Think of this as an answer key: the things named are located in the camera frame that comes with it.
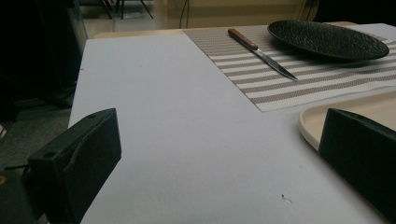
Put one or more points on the dark cabinet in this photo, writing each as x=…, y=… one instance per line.
x=37, y=53

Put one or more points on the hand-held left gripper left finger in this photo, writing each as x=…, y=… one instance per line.
x=77, y=161

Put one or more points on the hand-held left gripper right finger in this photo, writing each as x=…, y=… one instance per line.
x=361, y=149

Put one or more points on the striped woven placemat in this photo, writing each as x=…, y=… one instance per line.
x=295, y=74

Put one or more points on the black textured plate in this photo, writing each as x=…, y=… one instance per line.
x=327, y=39

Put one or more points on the beige tray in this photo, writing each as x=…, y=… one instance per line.
x=314, y=121

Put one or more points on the metal stand legs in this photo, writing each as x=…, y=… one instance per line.
x=124, y=7

